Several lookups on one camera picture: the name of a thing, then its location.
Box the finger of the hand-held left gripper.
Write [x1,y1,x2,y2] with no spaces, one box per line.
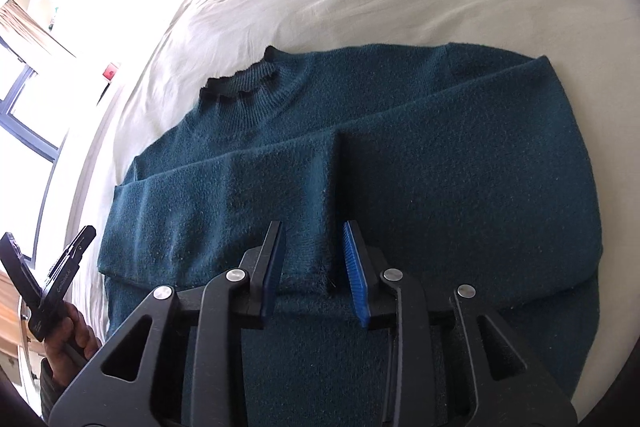
[46,225,97,292]
[0,232,41,308]

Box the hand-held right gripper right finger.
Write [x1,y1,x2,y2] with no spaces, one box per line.
[341,219,579,427]

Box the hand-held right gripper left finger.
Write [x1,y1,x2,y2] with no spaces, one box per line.
[47,221,287,427]

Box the dark teal knit sweater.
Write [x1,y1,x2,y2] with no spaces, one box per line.
[97,42,604,427]

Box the person's left forearm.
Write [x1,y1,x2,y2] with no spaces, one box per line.
[39,359,76,423]

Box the person's left hand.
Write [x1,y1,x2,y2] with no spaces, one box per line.
[42,302,104,390]

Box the beige curtain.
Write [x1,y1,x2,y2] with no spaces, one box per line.
[0,1,57,58]

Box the dark window frame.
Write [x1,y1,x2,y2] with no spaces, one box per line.
[0,36,72,260]

